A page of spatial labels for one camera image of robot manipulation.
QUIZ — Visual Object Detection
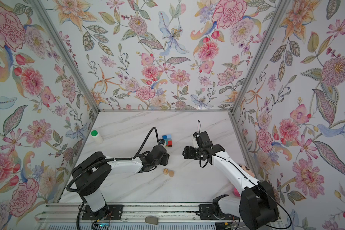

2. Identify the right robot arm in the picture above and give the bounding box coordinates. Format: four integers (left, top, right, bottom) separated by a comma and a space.
183, 132, 279, 230

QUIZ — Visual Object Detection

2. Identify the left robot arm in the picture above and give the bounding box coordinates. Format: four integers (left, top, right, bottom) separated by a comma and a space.
66, 145, 170, 213

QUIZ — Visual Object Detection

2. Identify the natural wood cylinder left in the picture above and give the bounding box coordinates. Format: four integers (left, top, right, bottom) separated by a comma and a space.
163, 168, 169, 175

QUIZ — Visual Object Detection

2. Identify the pink plush doll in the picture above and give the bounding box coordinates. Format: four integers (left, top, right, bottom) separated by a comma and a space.
233, 164, 255, 197

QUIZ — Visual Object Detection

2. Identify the white bottle green cap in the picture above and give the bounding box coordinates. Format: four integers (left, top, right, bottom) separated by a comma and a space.
91, 130, 104, 144

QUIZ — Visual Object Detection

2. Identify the grey oval object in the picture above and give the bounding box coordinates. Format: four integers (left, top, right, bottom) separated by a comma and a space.
145, 216, 159, 225

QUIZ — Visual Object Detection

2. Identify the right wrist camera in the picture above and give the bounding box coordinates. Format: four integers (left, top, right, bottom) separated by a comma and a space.
193, 132, 201, 149

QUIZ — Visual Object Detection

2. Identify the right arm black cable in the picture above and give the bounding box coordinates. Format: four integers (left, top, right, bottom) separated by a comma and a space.
196, 120, 292, 230

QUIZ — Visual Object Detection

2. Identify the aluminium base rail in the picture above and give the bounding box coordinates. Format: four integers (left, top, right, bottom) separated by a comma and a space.
34, 202, 279, 223

